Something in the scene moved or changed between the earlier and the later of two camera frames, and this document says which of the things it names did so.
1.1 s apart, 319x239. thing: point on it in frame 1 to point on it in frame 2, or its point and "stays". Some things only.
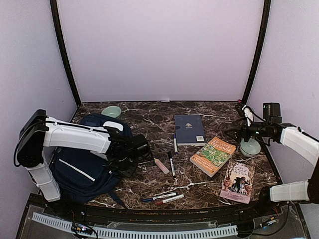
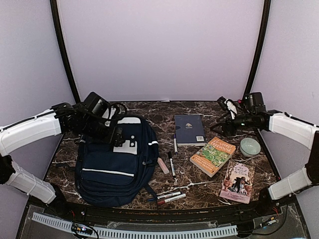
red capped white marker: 169,199 stays
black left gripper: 128,173 to 116,142
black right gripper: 239,134 to 228,122
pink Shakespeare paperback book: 238,182 stays
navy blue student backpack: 84,177 to 109,175
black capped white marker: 171,162 stays
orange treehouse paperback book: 211,158 stays
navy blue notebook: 189,130 stays
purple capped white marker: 176,149 stays
